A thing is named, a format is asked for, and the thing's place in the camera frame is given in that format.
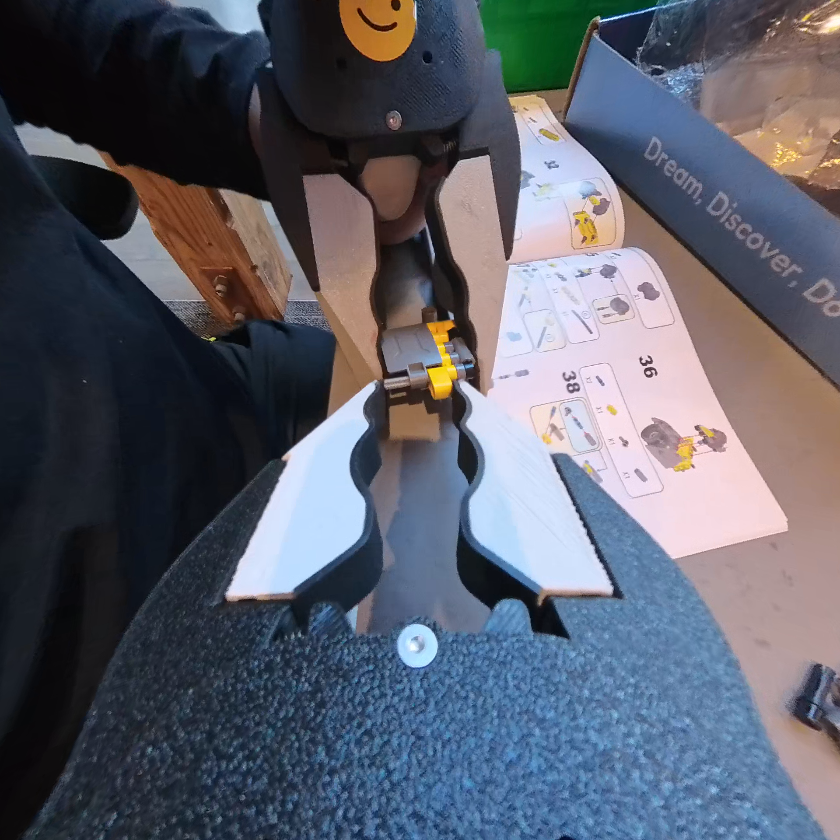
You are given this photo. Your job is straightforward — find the green box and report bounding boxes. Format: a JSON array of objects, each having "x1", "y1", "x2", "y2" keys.
[{"x1": 479, "y1": 0, "x2": 657, "y2": 93}]

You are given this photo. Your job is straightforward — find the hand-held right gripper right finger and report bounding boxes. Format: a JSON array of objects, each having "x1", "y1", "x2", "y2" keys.
[{"x1": 455, "y1": 381, "x2": 616, "y2": 599}]

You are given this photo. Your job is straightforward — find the instruction booklet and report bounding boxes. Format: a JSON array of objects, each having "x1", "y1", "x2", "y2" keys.
[{"x1": 489, "y1": 95, "x2": 788, "y2": 560}]

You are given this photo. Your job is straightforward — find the dark blue cardboard box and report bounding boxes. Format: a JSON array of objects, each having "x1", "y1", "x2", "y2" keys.
[{"x1": 564, "y1": 16, "x2": 840, "y2": 388}]

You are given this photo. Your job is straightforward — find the grey yellow brick assembly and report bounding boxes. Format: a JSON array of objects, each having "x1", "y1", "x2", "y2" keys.
[{"x1": 379, "y1": 305, "x2": 478, "y2": 401}]

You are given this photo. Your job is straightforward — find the wooden stool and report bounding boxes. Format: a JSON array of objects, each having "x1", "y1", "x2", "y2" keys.
[{"x1": 98, "y1": 151, "x2": 293, "y2": 332}]

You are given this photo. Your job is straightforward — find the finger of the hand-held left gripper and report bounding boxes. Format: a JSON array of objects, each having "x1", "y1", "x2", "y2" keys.
[
  {"x1": 304, "y1": 174, "x2": 383, "y2": 389},
  {"x1": 425, "y1": 150, "x2": 509, "y2": 396}
]

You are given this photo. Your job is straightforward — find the crumpled clear plastic bags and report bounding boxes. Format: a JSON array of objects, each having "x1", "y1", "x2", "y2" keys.
[{"x1": 637, "y1": 0, "x2": 840, "y2": 217}]

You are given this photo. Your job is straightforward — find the person's dark clothed body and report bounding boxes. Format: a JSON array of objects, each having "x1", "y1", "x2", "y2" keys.
[{"x1": 0, "y1": 98, "x2": 339, "y2": 840}]

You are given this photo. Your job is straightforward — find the person's left forearm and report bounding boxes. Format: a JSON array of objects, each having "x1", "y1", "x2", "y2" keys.
[{"x1": 0, "y1": 0, "x2": 277, "y2": 201}]

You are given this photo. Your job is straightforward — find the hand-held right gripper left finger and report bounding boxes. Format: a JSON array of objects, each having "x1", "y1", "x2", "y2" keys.
[{"x1": 225, "y1": 381, "x2": 386, "y2": 603}]

